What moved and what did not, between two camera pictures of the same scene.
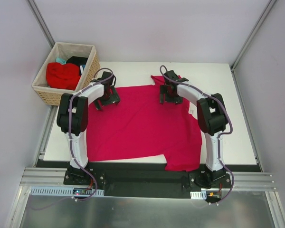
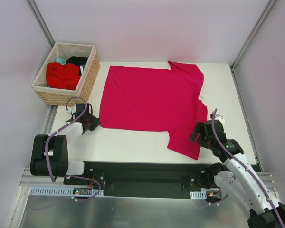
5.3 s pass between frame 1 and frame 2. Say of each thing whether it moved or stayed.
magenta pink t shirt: moved
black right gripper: moved
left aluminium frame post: stayed
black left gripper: moved
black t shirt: stayed
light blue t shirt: stayed
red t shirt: stayed
